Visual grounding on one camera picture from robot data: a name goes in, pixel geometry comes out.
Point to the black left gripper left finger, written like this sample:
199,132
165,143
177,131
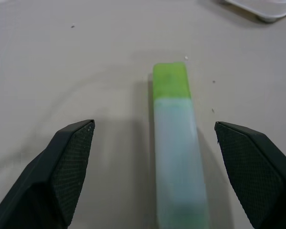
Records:
50,174

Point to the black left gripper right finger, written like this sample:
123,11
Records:
252,171

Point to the green translucent marker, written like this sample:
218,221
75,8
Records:
177,133

